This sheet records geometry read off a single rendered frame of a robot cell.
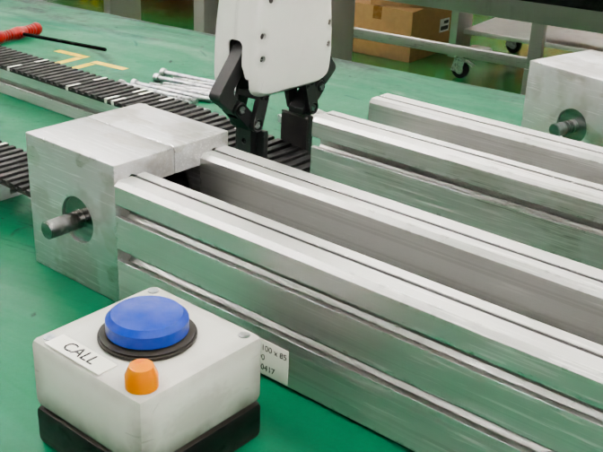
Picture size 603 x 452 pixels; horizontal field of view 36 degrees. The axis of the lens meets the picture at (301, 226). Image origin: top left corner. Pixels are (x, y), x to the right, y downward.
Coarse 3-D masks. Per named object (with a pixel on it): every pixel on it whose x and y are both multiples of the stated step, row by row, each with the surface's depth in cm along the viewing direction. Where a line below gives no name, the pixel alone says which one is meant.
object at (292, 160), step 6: (288, 156) 80; (294, 156) 81; (300, 156) 81; (306, 156) 81; (282, 162) 80; (288, 162) 79; (294, 162) 80; (300, 162) 80; (306, 162) 81; (294, 168) 79
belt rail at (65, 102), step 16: (0, 80) 103; (16, 80) 100; (32, 80) 98; (16, 96) 101; (32, 96) 99; (48, 96) 98; (64, 96) 95; (80, 96) 94; (64, 112) 96; (80, 112) 94; (96, 112) 94
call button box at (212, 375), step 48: (48, 336) 45; (96, 336) 45; (192, 336) 45; (240, 336) 46; (48, 384) 45; (96, 384) 42; (192, 384) 43; (240, 384) 46; (48, 432) 46; (96, 432) 43; (144, 432) 41; (192, 432) 44; (240, 432) 47
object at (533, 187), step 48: (384, 96) 76; (336, 144) 71; (384, 144) 67; (432, 144) 66; (480, 144) 70; (528, 144) 68; (576, 144) 67; (384, 192) 68; (432, 192) 65; (480, 192) 64; (528, 192) 61; (576, 192) 59; (528, 240) 62; (576, 240) 59
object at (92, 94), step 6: (120, 84) 95; (126, 84) 95; (96, 90) 93; (102, 90) 93; (108, 90) 93; (114, 90) 93; (120, 90) 94; (84, 96) 92; (90, 96) 92; (96, 96) 91
